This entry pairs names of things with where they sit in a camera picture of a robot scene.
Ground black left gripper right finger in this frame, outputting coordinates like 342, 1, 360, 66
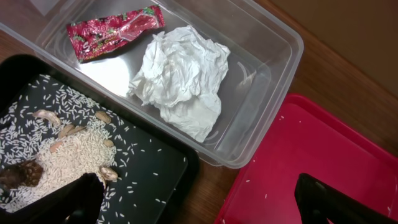
294, 173, 397, 224

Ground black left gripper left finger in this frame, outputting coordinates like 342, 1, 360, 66
1, 173, 104, 224

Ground rice and food scraps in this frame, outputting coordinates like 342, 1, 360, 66
1, 74, 188, 223

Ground white napkin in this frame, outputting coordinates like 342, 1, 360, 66
128, 26, 231, 142

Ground red snack wrapper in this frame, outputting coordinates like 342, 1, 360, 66
67, 5, 165, 62

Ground black waste tray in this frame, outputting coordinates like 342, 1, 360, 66
1, 55, 199, 223

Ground clear plastic waste bin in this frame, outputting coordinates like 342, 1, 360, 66
1, 0, 303, 169

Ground red plastic tray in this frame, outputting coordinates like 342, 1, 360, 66
216, 95, 397, 223

